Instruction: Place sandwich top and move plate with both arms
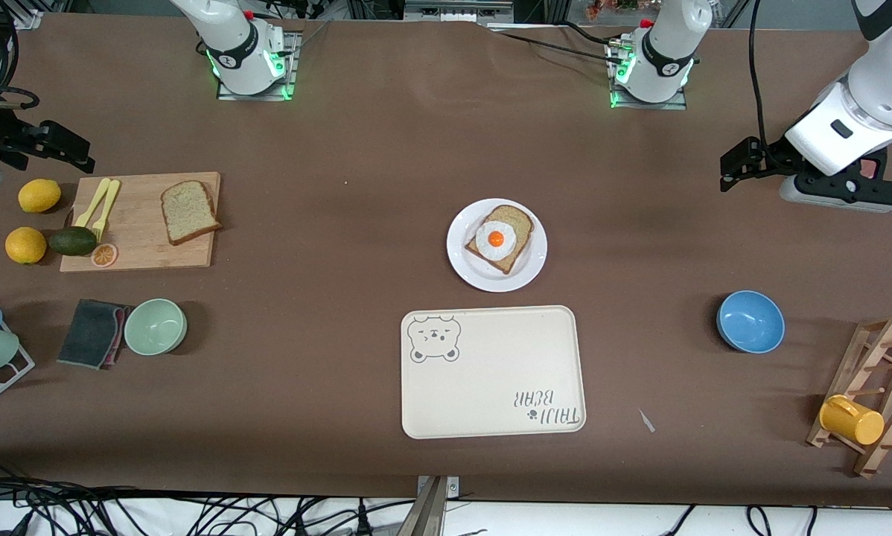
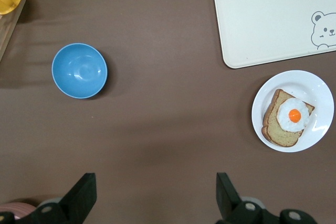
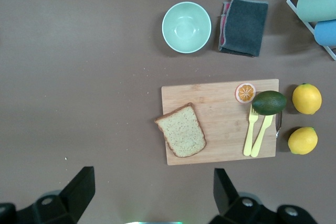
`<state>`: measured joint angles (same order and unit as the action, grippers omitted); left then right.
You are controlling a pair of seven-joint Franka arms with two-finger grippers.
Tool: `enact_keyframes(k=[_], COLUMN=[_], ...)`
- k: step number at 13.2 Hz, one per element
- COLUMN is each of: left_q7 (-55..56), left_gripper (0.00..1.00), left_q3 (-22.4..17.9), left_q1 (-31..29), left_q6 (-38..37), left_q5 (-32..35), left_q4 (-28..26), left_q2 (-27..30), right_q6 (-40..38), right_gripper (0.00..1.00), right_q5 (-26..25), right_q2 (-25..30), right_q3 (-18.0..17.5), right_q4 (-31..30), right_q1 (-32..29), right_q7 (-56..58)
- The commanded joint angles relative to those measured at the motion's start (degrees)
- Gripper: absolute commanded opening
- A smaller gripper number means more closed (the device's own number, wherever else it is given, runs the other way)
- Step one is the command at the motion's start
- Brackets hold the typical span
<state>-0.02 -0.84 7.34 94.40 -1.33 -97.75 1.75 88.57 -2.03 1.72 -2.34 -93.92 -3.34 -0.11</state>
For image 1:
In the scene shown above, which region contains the cream bear print tray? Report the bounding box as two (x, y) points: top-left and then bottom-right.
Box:
(401, 305), (587, 440)

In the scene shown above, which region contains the blue bowl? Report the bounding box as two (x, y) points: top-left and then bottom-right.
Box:
(716, 290), (786, 354)

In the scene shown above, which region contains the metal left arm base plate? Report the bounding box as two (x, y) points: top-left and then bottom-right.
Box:
(608, 41), (689, 111)

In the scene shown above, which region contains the wooden mug rack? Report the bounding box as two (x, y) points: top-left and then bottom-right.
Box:
(806, 315), (892, 479)

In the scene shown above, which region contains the dark green avocado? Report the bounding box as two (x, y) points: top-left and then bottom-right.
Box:
(48, 227), (98, 258)

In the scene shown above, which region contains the black cable bundle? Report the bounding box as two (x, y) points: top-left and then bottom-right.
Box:
(0, 476), (417, 536)

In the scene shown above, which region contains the white wire cup rack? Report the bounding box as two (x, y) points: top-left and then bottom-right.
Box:
(0, 293), (36, 412)

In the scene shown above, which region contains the whole bread slice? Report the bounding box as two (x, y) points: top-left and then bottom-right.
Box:
(161, 180), (223, 246)

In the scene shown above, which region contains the yellow lemon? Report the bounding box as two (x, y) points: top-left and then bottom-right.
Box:
(5, 226), (48, 265)
(18, 179), (62, 214)

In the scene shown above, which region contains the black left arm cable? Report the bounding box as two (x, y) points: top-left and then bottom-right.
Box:
(748, 0), (789, 161)

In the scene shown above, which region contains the black table cable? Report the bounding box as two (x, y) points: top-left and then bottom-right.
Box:
(487, 27), (625, 62)

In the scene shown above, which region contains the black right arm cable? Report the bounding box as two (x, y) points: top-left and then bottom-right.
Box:
(0, 87), (41, 111)

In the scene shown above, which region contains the metal table edge bracket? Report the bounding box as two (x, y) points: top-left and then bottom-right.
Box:
(415, 475), (462, 536)

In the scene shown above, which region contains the yellow plastic fork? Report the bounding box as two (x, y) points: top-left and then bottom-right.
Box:
(92, 179), (121, 243)

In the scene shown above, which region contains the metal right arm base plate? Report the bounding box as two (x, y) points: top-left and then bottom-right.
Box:
(217, 30), (298, 101)

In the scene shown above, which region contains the yellow plastic knife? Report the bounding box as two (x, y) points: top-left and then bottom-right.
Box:
(74, 178), (112, 228)

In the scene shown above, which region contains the fried egg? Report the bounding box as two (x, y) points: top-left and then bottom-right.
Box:
(476, 221), (517, 261)

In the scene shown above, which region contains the bread slice under egg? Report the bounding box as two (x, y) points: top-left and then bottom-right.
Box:
(465, 205), (536, 275)

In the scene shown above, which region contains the yellow mug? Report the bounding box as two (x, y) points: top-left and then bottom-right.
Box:
(819, 395), (885, 446)

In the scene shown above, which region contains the pale green bowl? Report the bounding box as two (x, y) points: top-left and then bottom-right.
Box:
(124, 299), (188, 357)

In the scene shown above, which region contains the grey folded cloth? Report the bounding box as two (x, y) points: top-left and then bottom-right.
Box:
(57, 299), (130, 371)

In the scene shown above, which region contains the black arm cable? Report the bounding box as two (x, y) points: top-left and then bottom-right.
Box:
(748, 0), (789, 161)
(0, 87), (41, 111)

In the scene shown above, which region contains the white round plate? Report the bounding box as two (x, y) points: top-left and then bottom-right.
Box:
(447, 198), (548, 293)

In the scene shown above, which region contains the wooden cutting board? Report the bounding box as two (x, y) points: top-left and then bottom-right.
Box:
(60, 172), (222, 273)

